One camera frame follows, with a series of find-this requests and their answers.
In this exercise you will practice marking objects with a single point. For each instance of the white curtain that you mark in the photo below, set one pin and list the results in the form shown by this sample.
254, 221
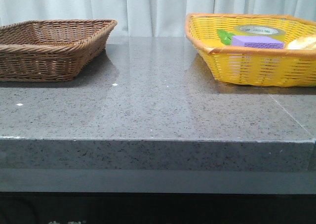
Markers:
146, 18

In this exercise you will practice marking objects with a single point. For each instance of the brown wicker basket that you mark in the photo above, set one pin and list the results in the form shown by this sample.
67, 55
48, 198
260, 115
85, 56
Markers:
51, 50

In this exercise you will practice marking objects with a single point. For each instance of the clear yellowish tape roll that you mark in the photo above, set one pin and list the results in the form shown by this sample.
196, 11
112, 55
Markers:
260, 30

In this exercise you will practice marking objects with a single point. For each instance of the orange toy carrot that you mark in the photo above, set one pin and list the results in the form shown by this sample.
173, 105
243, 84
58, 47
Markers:
225, 36

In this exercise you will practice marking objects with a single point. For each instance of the yellow woven basket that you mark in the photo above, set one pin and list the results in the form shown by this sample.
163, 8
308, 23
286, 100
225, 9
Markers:
253, 66

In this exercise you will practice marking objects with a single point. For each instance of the toy bread loaf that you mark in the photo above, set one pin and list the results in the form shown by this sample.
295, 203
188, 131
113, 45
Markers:
304, 42

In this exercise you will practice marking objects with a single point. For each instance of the purple foam block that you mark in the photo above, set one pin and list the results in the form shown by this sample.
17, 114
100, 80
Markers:
256, 42

